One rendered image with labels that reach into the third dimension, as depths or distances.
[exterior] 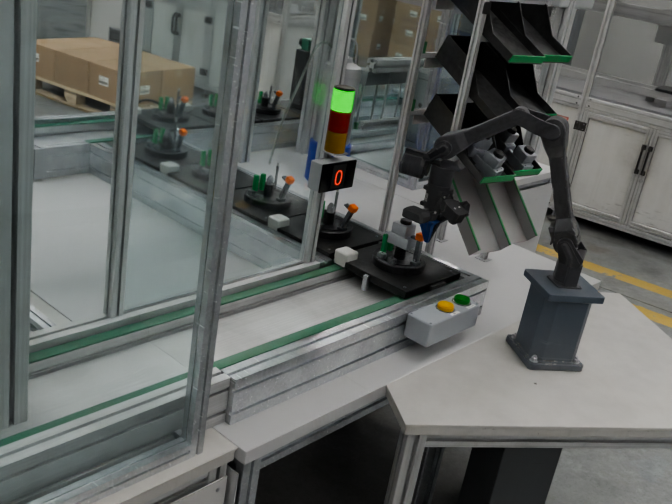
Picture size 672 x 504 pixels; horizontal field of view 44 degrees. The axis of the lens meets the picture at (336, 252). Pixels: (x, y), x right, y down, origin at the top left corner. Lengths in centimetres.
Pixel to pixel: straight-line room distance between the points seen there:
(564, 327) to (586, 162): 409
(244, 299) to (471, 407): 56
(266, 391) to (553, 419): 63
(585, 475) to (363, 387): 169
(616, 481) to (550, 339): 143
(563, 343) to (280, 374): 73
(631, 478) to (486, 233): 141
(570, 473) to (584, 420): 142
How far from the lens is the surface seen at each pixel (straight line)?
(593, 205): 611
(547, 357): 206
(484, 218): 238
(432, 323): 191
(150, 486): 147
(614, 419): 196
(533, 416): 187
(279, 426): 164
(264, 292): 195
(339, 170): 199
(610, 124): 599
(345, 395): 177
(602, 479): 337
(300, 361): 169
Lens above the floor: 179
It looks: 22 degrees down
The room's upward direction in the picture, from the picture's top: 10 degrees clockwise
